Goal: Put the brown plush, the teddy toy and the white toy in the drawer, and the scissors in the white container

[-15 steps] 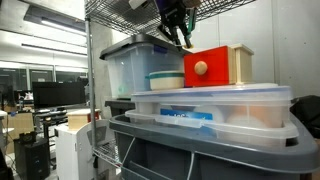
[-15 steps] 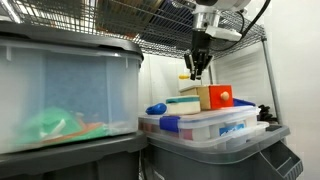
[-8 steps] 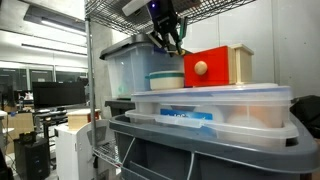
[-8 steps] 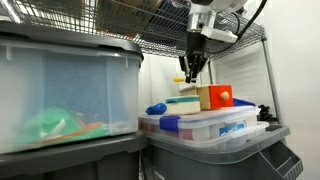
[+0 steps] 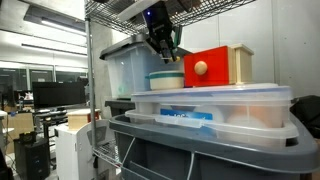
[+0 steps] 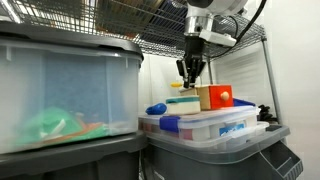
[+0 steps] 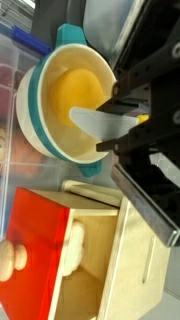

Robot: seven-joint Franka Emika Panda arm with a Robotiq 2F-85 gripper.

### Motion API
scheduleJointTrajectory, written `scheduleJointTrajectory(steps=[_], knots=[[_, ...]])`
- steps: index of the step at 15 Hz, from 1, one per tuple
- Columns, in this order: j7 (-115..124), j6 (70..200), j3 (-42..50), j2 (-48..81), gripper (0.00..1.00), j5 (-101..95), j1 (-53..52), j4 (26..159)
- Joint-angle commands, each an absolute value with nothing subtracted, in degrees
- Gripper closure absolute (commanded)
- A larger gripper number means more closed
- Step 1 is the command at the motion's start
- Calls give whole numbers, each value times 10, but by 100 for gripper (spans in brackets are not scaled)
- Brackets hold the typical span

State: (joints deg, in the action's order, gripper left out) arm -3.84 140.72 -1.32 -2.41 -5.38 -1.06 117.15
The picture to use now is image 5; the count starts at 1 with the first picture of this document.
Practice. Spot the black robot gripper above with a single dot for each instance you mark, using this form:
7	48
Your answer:
158	23

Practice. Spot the red-front wooden drawer with knob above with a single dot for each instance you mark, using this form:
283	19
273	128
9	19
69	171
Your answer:
216	63

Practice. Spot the large clear lidded plastic container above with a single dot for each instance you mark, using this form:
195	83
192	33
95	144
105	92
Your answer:
216	100

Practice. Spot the light wooden drawer box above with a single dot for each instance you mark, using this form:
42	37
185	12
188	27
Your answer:
243	65

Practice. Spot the clear plastic container blue label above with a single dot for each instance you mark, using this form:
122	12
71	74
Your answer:
233	133

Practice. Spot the cream bowl with teal rim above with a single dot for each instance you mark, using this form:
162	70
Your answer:
166	83

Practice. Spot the clear storage bin dark lid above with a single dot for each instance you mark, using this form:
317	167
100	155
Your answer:
130	73

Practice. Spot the dark grey tote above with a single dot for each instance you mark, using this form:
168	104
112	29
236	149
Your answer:
118	106

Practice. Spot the ceiling light with grey housing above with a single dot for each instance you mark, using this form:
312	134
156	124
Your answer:
60	26

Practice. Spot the tan box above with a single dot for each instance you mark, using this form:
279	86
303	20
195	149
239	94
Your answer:
77	120

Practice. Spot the thin ceiling light strip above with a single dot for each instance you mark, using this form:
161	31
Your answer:
53	49

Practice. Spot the black computer monitor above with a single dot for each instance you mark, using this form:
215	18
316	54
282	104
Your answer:
58	95

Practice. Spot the grey plastic tote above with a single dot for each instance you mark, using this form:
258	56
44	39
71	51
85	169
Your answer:
233	156

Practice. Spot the black cart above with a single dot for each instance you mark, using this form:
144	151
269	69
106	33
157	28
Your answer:
50	118

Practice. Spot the white cabinet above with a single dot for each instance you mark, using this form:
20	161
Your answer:
71	150

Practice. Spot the cardboard box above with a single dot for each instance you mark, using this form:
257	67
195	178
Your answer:
20	123

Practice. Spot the black computer tower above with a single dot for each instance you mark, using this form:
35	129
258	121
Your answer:
31	160

